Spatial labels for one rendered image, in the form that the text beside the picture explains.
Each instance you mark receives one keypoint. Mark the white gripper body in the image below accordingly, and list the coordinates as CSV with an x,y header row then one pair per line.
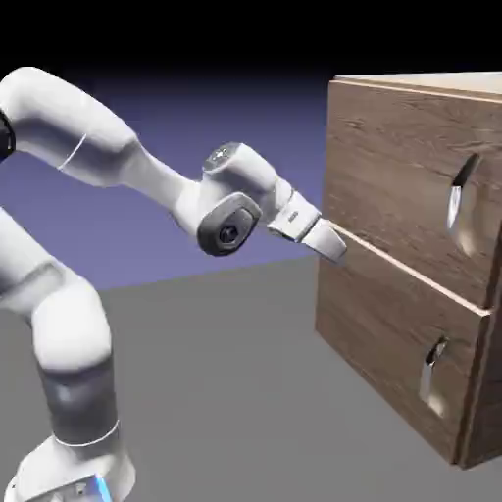
x,y
326,239

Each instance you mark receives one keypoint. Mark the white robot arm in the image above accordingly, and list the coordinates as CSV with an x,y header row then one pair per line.
x,y
78,129

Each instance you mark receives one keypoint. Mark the wooden cabinet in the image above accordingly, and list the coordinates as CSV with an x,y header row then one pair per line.
x,y
392,196

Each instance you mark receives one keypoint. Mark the large wooden cabinet door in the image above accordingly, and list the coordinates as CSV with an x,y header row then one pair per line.
x,y
384,164

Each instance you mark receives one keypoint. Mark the small wooden cabinet door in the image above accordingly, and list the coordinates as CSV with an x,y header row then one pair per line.
x,y
384,325

